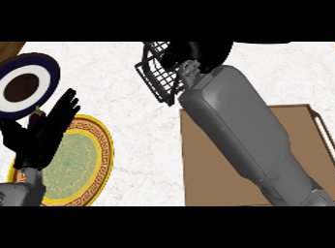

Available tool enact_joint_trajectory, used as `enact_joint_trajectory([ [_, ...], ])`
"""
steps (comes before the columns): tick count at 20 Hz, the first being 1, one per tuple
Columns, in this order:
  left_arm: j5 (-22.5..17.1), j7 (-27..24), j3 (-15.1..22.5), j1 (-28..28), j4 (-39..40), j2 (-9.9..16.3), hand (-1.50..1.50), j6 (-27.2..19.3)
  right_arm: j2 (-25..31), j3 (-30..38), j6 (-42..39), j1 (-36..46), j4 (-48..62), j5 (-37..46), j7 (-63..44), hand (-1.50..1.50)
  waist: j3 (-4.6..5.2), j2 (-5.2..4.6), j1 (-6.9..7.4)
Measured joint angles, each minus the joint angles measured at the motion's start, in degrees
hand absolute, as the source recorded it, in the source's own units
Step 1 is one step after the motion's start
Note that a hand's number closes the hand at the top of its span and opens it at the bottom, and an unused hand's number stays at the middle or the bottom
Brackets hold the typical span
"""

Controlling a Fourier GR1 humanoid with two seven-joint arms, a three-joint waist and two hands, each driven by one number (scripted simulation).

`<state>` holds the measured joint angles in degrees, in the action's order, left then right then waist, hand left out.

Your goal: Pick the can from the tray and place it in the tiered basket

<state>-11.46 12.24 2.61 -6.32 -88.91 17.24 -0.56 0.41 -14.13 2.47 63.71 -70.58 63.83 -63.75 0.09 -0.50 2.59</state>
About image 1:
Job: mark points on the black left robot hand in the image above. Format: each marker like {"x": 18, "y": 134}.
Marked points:
{"x": 40, "y": 135}

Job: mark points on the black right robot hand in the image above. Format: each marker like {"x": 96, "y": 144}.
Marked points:
{"x": 199, "y": 53}

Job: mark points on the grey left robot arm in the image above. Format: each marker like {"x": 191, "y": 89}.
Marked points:
{"x": 14, "y": 193}

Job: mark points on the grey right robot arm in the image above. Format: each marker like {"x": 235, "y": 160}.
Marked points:
{"x": 251, "y": 135}

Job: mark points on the brown wooden tray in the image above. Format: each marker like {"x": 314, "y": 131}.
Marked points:
{"x": 213, "y": 174}

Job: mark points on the purple eggplant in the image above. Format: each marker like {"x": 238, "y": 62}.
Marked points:
{"x": 36, "y": 117}

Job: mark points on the yellow and green ornate plate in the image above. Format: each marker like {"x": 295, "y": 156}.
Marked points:
{"x": 81, "y": 161}

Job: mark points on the navy and white plate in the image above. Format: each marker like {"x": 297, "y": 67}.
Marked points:
{"x": 18, "y": 87}

